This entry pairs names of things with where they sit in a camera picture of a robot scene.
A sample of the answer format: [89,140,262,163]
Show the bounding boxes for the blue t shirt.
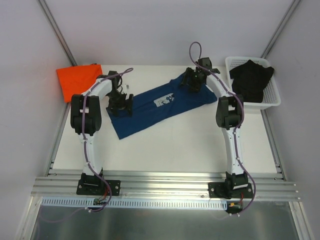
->
[108,75,218,140]

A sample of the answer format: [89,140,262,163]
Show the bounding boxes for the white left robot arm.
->
[70,67,134,196]

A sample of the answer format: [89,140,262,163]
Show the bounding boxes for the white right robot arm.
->
[180,57,254,200]

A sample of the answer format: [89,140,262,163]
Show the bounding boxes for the folded orange t shirt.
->
[56,64,103,103]

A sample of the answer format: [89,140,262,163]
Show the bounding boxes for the black t shirt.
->
[229,59,275,103]

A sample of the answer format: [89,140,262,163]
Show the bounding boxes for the white plastic basket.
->
[225,56,281,110]

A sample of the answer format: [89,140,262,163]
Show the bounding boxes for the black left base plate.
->
[76,179,121,196]

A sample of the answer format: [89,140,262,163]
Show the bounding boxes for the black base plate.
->
[76,179,121,196]
[208,182,254,200]

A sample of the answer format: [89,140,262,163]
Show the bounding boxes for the aluminium mounting rail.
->
[31,169,302,202]

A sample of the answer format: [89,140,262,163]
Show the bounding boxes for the white slotted cable duct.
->
[41,197,227,211]

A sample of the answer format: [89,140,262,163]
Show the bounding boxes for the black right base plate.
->
[208,182,254,200]

